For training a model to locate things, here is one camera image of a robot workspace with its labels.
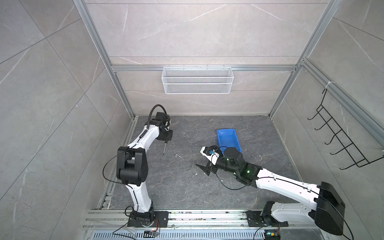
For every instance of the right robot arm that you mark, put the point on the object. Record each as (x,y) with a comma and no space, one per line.
(318,204)

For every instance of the black wire hook rack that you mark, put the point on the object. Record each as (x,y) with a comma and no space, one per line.
(340,136)

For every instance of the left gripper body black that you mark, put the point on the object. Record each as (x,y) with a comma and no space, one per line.
(167,135)

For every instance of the white wire mesh basket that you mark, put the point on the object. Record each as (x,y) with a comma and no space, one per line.
(194,80)

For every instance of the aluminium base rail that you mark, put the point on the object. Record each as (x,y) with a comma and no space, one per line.
(176,219)

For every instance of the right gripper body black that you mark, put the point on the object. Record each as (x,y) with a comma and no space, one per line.
(220,164)

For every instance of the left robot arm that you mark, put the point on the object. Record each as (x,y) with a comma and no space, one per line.
(133,168)

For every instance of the blue plastic bin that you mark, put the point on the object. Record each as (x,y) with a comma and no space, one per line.
(227,138)

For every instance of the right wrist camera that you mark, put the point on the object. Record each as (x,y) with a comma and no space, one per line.
(211,153)

